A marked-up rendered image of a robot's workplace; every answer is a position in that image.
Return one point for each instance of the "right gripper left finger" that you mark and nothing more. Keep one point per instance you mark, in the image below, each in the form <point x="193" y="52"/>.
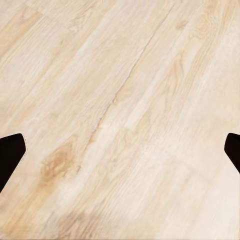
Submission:
<point x="12" y="149"/>

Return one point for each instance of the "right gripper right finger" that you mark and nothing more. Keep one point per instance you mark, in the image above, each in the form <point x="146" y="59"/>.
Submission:
<point x="232" y="149"/>

